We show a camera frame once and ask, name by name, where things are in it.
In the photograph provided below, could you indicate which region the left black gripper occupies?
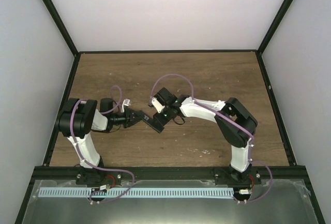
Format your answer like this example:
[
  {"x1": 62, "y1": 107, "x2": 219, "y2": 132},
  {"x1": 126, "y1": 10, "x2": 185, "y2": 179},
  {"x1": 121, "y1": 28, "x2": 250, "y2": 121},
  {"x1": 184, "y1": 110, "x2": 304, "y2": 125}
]
[{"x1": 110, "y1": 108, "x2": 144, "y2": 128}]

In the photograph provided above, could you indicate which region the black remote control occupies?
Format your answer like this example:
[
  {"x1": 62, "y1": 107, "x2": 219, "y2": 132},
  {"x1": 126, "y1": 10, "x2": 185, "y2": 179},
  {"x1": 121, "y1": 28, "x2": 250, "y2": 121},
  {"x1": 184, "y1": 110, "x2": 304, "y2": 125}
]
[{"x1": 138, "y1": 110, "x2": 164, "y2": 133}]

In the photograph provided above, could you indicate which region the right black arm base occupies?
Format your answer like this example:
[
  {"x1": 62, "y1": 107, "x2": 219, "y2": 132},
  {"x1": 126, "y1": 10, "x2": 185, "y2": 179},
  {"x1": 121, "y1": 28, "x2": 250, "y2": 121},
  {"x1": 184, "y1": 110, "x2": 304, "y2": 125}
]
[{"x1": 213, "y1": 164, "x2": 261, "y2": 185}]

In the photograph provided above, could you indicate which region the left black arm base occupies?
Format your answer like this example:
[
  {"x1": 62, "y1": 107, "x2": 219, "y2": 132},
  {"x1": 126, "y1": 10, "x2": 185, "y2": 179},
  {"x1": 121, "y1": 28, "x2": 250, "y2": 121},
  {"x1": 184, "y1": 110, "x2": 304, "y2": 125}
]
[{"x1": 75, "y1": 164, "x2": 122, "y2": 187}]

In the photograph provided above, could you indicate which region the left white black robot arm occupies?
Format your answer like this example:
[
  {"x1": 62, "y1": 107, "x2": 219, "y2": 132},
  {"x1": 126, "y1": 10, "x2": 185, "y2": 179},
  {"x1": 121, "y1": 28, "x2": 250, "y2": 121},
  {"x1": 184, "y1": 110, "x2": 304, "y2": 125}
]
[{"x1": 55, "y1": 98, "x2": 144, "y2": 185}]

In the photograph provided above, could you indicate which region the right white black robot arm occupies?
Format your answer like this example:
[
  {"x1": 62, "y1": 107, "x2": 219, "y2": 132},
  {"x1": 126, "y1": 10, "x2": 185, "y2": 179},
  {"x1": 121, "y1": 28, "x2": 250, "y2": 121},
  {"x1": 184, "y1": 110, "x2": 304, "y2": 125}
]
[{"x1": 149, "y1": 88, "x2": 258, "y2": 184}]

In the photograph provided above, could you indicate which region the grey metal front plate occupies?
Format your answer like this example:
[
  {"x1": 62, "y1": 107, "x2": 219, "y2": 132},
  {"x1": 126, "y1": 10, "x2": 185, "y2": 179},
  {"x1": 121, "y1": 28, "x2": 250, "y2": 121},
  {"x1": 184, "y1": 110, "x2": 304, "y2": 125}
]
[{"x1": 23, "y1": 180, "x2": 318, "y2": 223}]

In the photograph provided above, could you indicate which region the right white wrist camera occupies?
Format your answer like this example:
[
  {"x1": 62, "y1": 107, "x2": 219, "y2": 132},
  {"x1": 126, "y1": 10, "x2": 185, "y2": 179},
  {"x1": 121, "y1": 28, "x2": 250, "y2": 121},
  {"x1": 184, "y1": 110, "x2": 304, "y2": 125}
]
[{"x1": 148, "y1": 97, "x2": 165, "y2": 113}]

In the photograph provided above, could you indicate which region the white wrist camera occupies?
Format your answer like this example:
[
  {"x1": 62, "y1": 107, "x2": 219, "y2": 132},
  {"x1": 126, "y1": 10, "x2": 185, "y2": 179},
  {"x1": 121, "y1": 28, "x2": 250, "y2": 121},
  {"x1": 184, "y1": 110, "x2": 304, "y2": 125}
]
[
  {"x1": 148, "y1": 97, "x2": 165, "y2": 113},
  {"x1": 120, "y1": 99, "x2": 131, "y2": 113}
]

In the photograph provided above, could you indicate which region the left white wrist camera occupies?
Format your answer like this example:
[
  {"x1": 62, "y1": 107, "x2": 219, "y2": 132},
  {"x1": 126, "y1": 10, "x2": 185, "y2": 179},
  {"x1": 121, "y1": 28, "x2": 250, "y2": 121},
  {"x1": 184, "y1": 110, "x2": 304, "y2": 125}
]
[{"x1": 120, "y1": 99, "x2": 131, "y2": 113}]

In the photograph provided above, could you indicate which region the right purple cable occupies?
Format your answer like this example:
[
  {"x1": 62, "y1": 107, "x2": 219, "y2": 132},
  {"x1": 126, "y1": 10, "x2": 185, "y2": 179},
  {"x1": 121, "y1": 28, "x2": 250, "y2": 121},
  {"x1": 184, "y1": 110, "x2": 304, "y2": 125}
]
[{"x1": 149, "y1": 73, "x2": 273, "y2": 204}]

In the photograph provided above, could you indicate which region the purple cable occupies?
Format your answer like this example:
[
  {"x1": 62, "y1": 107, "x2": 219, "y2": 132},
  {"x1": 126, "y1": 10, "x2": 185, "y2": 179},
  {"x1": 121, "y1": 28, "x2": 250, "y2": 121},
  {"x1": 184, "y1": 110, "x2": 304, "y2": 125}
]
[
  {"x1": 70, "y1": 85, "x2": 137, "y2": 205},
  {"x1": 149, "y1": 73, "x2": 273, "y2": 204}
]

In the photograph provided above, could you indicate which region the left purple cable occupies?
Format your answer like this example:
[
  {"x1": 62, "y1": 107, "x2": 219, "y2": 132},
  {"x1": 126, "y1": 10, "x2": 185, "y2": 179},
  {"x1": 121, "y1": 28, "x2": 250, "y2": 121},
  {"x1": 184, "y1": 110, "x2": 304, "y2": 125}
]
[{"x1": 70, "y1": 85, "x2": 137, "y2": 205}]

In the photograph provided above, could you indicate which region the light blue slotted cable duct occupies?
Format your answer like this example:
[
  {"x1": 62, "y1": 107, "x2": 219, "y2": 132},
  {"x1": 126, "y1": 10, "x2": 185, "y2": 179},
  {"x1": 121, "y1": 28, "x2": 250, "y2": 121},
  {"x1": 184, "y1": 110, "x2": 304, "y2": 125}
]
[{"x1": 38, "y1": 187, "x2": 234, "y2": 199}]

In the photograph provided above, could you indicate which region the black aluminium frame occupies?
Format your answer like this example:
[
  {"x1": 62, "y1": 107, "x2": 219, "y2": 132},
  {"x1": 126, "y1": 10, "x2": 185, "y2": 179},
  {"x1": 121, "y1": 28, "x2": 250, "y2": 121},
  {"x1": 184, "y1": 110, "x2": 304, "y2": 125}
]
[{"x1": 16, "y1": 0, "x2": 325, "y2": 223}]

